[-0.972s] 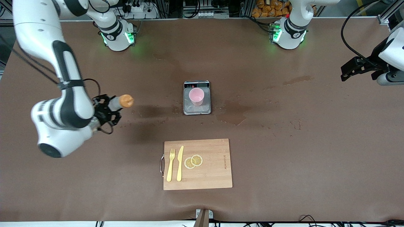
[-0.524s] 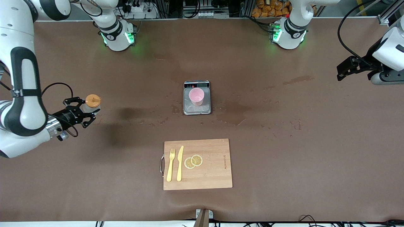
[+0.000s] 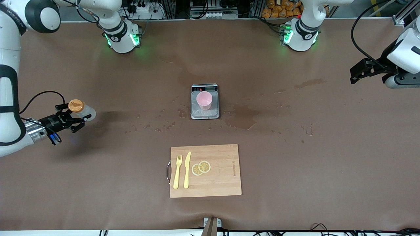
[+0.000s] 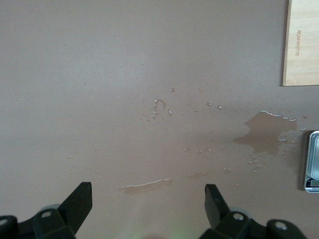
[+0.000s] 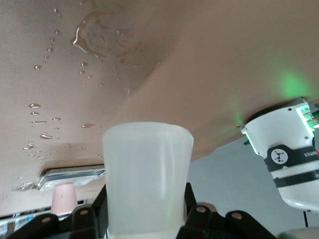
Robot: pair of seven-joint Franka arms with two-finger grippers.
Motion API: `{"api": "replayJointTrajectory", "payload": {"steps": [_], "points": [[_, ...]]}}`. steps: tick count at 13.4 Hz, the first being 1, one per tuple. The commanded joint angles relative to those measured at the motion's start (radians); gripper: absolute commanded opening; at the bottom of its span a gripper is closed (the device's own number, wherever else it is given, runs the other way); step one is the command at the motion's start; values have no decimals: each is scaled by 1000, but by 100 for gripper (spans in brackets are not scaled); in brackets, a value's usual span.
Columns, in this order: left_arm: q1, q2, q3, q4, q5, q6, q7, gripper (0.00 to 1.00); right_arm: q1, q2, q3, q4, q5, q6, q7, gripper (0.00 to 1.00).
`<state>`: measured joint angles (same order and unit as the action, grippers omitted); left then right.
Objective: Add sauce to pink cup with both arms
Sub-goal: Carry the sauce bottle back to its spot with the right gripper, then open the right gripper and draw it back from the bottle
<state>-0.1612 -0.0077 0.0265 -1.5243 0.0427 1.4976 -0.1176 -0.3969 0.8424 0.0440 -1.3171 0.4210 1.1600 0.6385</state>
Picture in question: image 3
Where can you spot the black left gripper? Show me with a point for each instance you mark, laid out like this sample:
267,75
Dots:
384,61

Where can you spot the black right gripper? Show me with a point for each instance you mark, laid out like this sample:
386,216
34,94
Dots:
52,122

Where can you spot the translucent squeeze bottle orange cap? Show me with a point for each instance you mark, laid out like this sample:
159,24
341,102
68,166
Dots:
76,105

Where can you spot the pink plastic cup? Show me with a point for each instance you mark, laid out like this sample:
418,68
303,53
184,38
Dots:
204,100

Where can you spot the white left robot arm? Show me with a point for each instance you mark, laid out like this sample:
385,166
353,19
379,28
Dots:
302,36

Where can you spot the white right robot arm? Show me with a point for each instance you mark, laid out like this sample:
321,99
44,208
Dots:
121,39

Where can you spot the orange packaged goods pile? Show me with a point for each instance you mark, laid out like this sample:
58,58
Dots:
275,9

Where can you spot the yellow plastic fork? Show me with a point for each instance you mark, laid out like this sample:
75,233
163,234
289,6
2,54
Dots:
176,178

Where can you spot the white power strip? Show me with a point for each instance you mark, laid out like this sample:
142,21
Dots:
147,13

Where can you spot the yellow plastic knife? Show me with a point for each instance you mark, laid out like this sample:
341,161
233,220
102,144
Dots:
186,173

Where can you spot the lemon slice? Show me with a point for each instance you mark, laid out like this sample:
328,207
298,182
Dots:
205,166
196,170

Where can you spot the brown table mat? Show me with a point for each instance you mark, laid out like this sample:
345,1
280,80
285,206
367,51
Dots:
295,196

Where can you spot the steel digital kitchen scale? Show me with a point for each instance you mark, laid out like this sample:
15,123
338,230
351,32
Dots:
215,112

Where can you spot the black white electronics box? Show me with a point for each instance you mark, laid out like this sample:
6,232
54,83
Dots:
213,9

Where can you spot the wooden cutting board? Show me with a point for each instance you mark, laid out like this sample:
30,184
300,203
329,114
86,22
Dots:
223,183

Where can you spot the aluminium frame profile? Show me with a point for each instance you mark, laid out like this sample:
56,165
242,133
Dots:
398,20

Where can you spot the metal mounting bracket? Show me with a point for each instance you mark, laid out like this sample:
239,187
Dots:
211,226

